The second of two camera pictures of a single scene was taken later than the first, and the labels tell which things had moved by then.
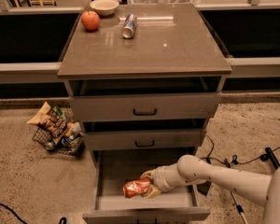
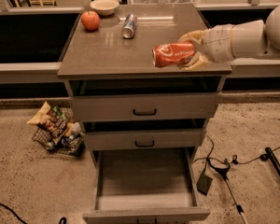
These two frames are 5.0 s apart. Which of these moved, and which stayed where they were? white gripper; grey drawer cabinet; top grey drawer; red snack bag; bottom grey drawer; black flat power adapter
Moved: white gripper; red snack bag
Stayed: top grey drawer; grey drawer cabinet; bottom grey drawer; black flat power adapter
